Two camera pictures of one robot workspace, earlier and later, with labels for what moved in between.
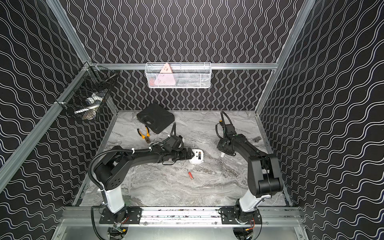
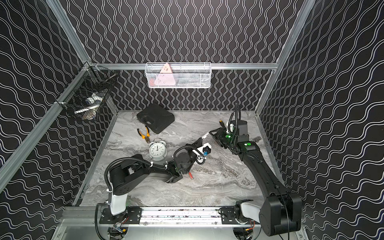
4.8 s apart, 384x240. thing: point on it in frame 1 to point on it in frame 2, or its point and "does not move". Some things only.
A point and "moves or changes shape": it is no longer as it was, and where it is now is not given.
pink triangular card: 166,77 does not move
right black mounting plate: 233,215 does not move
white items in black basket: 89,112 does not move
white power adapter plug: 198,157 moves or changes shape
